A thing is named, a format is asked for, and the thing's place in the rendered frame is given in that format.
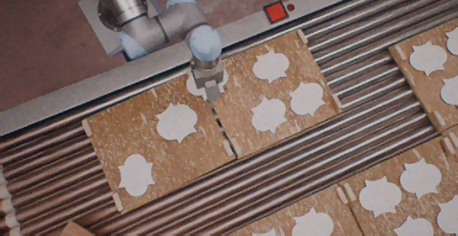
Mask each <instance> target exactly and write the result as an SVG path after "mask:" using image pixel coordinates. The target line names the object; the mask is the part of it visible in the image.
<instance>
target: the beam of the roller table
mask: <svg viewBox="0 0 458 236"><path fill-rule="evenodd" d="M347 1H351V0H287V1H285V2H282V3H283V5H284V7H285V9H286V11H287V12H288V14H289V18H288V19H286V20H284V21H280V22H278V23H276V24H272V25H271V24H270V23H269V20H268V18H267V16H266V14H265V12H264V11H263V10H262V11H260V12H255V13H253V14H250V15H248V16H246V17H243V18H240V19H239V20H236V21H231V22H230V23H227V24H224V25H223V26H220V27H219V28H214V30H216V31H217V32H218V34H220V39H221V42H222V49H221V52H223V51H224V50H227V49H230V48H231V47H235V46H238V45H240V44H243V43H245V42H247V41H249V40H253V39H254V38H259V37H261V36H262V35H265V34H268V33H269V32H272V31H273V30H278V29H280V28H283V27H285V26H287V25H289V24H293V23H295V22H297V21H301V20H303V19H304V18H308V17H310V16H311V15H314V14H318V13H321V12H322V11H325V10H327V9H329V8H333V7H335V6H337V5H339V4H343V3H345V2H347ZM288 4H294V6H295V10H294V11H292V12H289V11H288V10H287V8H286V6H287V5H288ZM190 58H192V55H191V50H190V49H189V48H188V45H187V44H186V42H185V40H183V41H182V42H179V43H177V44H173V45H171V46H170V47H165V48H163V49H161V50H157V51H156V52H154V53H152V54H148V55H145V56H142V57H140V58H138V59H136V60H132V61H130V62H128V63H124V64H122V65H120V66H116V67H114V68H113V69H111V70H107V71H105V72H101V73H98V74H97V75H94V76H91V77H88V78H87V79H85V80H81V81H78V82H74V83H73V84H72V85H69V86H65V87H64V88H59V89H57V90H55V91H53V92H49V93H47V94H45V95H44V96H40V97H37V98H33V99H31V100H30V101H28V102H24V103H21V104H20V105H16V106H14V107H12V108H8V109H5V110H4V111H2V112H0V140H1V139H4V138H8V137H10V136H12V135H14V134H17V133H18V132H21V131H25V130H27V129H28V128H32V127H35V126H36V125H39V124H41V123H43V122H48V121H50V120H52V119H54V118H57V117H59V116H61V115H63V114H68V113H69V112H73V111H74V110H77V109H78V108H82V107H84V106H85V105H91V104H92V103H94V102H97V101H99V100H101V99H103V98H107V97H110V96H113V95H115V94H117V93H119V92H123V91H124V90H126V89H130V88H133V87H134V86H138V85H140V84H141V83H143V82H147V81H149V80H153V79H155V78H157V77H159V76H163V75H165V74H166V73H169V72H172V71H175V70H179V69H180V68H182V67H183V66H187V65H189V64H191V63H190Z"/></svg>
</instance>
